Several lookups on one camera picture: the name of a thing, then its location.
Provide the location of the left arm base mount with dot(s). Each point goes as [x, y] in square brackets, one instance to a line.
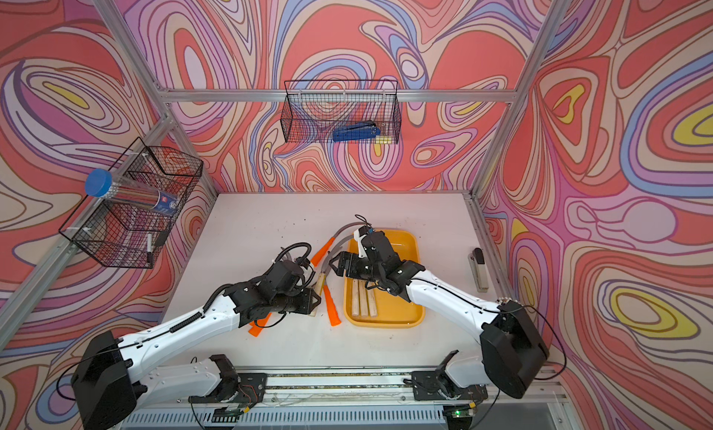
[245, 388]

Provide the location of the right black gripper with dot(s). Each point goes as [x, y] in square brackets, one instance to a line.
[343, 257]

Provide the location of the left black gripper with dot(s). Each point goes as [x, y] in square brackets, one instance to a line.
[310, 298]

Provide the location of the clear tube with blue cap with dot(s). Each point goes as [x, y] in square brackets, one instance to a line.
[105, 185]

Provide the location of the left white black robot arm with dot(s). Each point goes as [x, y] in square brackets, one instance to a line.
[117, 375]

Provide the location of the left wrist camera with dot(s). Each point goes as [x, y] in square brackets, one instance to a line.
[303, 262]

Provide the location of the black wire basket wall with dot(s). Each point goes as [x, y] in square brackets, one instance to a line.
[130, 207]
[313, 108]

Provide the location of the blue tool in basket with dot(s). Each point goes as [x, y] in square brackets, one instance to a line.
[367, 130]

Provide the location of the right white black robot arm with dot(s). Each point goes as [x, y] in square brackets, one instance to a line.
[511, 349]

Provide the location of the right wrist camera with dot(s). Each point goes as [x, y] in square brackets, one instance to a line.
[362, 232]

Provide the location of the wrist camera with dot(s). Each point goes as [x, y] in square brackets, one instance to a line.
[303, 262]
[362, 232]

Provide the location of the black wire basket left wall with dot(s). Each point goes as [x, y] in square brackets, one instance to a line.
[130, 207]

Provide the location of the black wire basket back wall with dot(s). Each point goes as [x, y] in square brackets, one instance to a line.
[313, 108]

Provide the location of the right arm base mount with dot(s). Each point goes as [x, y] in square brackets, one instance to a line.
[432, 385]

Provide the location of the blue blade wooden sickle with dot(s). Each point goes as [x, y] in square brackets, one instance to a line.
[368, 299]

